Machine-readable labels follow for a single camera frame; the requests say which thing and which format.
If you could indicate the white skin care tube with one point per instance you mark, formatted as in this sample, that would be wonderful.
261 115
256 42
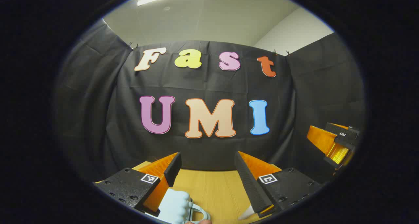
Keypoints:
246 213

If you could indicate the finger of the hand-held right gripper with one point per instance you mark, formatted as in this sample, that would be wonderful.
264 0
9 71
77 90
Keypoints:
322 140

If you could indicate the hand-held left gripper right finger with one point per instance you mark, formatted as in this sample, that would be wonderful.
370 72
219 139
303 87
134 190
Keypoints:
250 184

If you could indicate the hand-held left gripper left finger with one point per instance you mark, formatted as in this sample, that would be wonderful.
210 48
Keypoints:
173 170

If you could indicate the black backdrop cloth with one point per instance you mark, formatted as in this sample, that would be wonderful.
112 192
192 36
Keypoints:
203 83

